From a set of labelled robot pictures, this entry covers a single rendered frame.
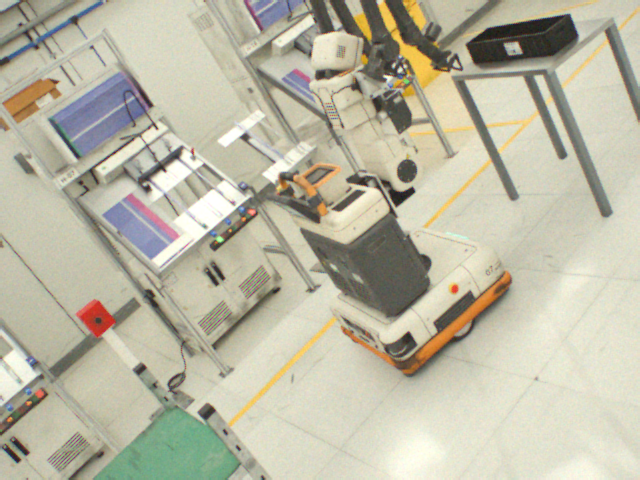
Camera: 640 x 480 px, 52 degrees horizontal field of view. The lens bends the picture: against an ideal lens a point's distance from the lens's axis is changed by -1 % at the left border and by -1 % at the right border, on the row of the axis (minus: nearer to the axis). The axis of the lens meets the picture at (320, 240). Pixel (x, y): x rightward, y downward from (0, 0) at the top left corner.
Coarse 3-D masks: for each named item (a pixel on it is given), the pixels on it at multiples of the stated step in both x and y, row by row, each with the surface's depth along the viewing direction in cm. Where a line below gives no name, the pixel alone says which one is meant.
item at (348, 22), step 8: (328, 0) 298; (336, 0) 296; (336, 8) 297; (344, 8) 298; (344, 16) 299; (352, 16) 301; (344, 24) 301; (352, 24) 301; (352, 32) 302; (360, 32) 303
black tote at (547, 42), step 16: (560, 16) 297; (496, 32) 339; (512, 32) 330; (528, 32) 320; (544, 32) 288; (560, 32) 291; (576, 32) 295; (480, 48) 331; (496, 48) 321; (512, 48) 311; (528, 48) 302; (544, 48) 294; (560, 48) 293
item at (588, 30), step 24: (576, 24) 311; (600, 24) 294; (576, 48) 289; (624, 48) 300; (456, 72) 346; (480, 72) 325; (504, 72) 308; (528, 72) 294; (552, 72) 285; (624, 72) 304; (552, 96) 291; (480, 120) 354; (552, 120) 374; (552, 144) 382; (576, 144) 299; (504, 168) 366; (600, 192) 309
